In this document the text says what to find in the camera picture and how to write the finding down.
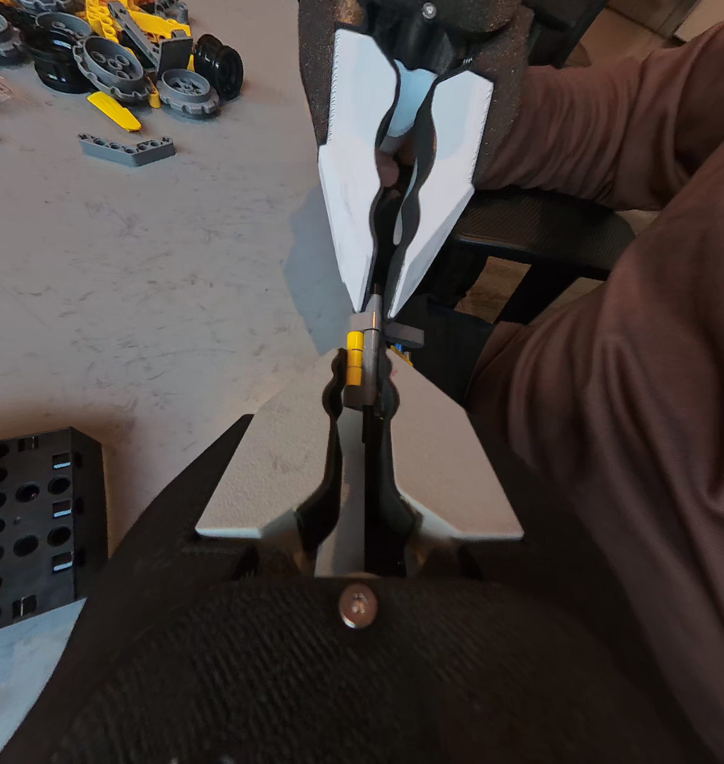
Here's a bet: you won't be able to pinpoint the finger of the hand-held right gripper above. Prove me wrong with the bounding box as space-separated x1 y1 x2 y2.
317 29 401 314
386 67 495 317

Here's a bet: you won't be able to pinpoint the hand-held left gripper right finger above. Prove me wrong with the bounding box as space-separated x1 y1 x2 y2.
382 357 525 565

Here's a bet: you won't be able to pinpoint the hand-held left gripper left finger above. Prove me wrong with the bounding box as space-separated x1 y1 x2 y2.
195 348 346 568

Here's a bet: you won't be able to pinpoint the small yellow grey brick assembly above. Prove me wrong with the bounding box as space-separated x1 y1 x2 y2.
345 285 426 419

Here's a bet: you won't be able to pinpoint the person's right forearm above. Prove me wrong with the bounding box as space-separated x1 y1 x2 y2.
475 12 724 212

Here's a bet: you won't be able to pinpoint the grey desk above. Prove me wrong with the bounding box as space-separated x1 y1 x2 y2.
0 0 375 738

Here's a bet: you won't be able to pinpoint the person's right hand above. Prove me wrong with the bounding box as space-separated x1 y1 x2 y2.
375 146 416 191

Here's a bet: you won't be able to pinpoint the person's black pants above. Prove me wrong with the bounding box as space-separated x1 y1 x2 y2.
365 292 521 419

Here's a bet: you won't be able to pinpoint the black office chair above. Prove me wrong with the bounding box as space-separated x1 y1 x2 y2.
433 188 637 326

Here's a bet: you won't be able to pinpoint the person in brown sleeve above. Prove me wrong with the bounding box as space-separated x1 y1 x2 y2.
466 119 724 764

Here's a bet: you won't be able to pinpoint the grey angled beam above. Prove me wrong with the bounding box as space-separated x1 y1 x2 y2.
78 133 176 167

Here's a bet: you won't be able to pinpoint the yellow wedge piece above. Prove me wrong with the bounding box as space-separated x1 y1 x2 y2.
87 91 143 132

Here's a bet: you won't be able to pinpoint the black brick block with holes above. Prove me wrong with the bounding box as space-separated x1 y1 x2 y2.
0 427 109 636

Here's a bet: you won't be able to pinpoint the pile of grey black wheels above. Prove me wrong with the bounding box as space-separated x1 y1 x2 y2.
0 0 246 120

